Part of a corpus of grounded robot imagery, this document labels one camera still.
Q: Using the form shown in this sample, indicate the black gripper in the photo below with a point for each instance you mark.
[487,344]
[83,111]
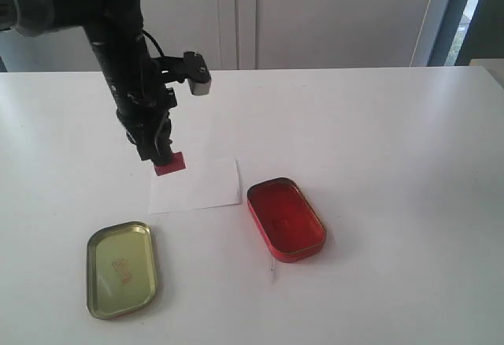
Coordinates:
[142,99]

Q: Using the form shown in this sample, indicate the white paper card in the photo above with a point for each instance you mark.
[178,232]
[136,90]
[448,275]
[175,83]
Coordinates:
[202,185]

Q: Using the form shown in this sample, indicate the gold metal tin lid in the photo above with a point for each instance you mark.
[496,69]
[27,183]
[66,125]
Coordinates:
[121,271]

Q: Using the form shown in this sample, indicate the red plastic stamp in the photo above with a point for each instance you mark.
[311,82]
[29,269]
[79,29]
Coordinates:
[175,165]

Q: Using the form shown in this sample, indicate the red ink pad tin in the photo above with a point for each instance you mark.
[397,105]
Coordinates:
[287,222]

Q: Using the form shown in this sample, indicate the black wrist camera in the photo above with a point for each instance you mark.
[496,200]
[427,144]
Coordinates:
[191,68]

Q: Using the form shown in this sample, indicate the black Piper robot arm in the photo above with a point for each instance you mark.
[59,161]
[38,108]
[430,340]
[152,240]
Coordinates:
[114,30]

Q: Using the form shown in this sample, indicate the white cabinet doors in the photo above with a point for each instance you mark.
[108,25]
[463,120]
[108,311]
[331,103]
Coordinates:
[297,34]

